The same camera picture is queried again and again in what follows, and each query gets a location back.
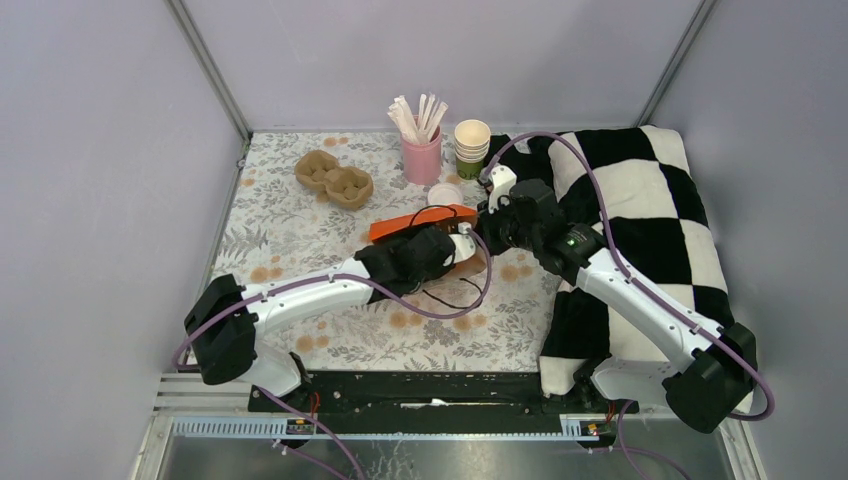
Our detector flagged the floral tablecloth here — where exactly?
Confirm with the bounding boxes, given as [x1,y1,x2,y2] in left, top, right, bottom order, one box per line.
[210,132,559,372]

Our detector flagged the pink straw holder cup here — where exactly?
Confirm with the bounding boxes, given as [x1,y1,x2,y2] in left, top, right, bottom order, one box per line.
[401,127,442,185]

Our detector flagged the purple cable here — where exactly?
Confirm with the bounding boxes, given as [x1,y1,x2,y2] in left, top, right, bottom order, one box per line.
[172,225,495,480]
[478,131,776,480]

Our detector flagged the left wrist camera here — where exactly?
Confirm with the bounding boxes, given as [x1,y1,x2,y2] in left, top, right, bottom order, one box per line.
[445,222,477,266]

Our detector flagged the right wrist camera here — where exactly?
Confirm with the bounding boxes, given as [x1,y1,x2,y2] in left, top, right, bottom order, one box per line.
[487,165,517,214]

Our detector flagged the stack of white lids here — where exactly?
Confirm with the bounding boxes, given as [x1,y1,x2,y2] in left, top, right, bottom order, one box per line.
[427,182,464,206]

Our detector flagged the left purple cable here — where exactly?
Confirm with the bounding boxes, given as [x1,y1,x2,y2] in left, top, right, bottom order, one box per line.
[172,225,495,480]

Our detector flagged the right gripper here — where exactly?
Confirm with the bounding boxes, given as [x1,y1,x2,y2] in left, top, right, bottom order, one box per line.
[473,193,540,257]

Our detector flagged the black white checkered pillow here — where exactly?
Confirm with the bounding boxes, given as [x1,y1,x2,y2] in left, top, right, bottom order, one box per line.
[539,126,735,395]

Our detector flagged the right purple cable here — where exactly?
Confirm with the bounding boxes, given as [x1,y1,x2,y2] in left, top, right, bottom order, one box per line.
[478,131,776,480]

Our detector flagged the black cloth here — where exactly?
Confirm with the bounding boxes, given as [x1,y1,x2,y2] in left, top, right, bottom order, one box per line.
[498,137,554,188]

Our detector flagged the brown pulp cup carrier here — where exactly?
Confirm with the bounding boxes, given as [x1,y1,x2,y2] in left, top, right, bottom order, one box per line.
[294,150,374,210]

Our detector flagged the stack of paper cups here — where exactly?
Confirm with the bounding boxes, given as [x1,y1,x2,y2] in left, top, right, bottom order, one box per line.
[454,119,491,180]

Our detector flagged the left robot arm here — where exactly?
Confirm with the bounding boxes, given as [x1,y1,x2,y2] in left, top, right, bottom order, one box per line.
[184,223,476,411]

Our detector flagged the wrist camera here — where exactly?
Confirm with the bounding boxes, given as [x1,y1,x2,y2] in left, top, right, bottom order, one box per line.
[445,222,477,266]
[487,165,517,214]

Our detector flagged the orange paper bag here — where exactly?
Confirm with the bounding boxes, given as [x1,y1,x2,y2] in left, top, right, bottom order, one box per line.
[355,205,492,310]

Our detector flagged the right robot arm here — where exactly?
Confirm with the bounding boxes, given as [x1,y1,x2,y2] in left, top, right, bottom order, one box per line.
[476,169,757,433]

